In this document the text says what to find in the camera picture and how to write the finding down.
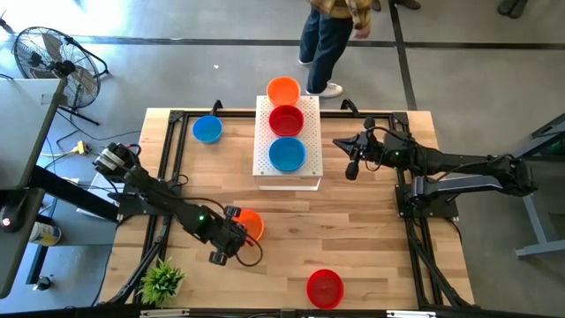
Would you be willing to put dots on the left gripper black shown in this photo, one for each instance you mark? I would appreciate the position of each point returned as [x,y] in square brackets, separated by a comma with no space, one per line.
[225,236]

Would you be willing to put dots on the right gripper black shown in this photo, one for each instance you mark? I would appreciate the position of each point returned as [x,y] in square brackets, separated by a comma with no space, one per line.
[371,148]

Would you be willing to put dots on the orange plastic mini bowl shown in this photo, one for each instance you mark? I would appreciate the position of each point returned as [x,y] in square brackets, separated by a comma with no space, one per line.
[283,91]
[253,223]

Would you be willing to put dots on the blue plastic mini bowl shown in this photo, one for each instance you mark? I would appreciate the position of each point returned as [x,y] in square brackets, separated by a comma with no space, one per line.
[207,130]
[287,154]

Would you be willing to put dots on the red plastic mini bowl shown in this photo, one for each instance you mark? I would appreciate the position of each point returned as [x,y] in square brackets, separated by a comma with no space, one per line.
[325,289]
[286,120]

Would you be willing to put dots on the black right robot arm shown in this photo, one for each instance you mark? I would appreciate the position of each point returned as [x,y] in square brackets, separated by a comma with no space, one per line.
[463,161]

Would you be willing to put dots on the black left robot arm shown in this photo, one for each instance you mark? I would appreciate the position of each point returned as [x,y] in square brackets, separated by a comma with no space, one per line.
[167,203]

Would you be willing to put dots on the white perforated metal shelf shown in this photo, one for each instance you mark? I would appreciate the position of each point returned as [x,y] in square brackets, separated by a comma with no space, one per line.
[265,132]

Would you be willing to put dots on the green potted plant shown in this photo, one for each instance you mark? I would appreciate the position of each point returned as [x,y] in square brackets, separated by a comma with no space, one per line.
[161,282]

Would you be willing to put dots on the white paper sheet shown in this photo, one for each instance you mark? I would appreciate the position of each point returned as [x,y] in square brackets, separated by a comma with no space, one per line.
[103,184]

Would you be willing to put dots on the black desk leg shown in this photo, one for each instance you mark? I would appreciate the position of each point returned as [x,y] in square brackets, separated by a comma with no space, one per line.
[66,194]

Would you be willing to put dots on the yellow power plug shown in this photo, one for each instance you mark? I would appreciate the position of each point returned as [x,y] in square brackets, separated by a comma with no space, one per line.
[81,147]

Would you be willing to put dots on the white yellow can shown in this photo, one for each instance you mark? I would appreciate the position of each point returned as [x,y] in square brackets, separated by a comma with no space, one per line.
[44,234]

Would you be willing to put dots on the black caster wheel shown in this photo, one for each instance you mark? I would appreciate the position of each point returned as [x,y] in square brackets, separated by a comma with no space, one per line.
[42,283]

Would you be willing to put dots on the grey metal table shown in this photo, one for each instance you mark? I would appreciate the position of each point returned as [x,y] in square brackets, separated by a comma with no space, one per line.
[537,223]

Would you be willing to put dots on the grey desk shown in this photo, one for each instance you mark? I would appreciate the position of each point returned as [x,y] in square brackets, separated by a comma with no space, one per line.
[20,132]

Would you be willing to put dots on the black floor fan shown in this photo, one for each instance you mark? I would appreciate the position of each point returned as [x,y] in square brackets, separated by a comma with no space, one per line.
[62,67]

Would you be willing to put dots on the silver metal bracket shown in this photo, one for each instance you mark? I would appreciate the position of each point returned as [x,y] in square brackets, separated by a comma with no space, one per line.
[410,314]
[163,313]

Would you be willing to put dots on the black aluminium frame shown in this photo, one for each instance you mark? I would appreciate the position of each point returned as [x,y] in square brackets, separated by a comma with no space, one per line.
[238,114]

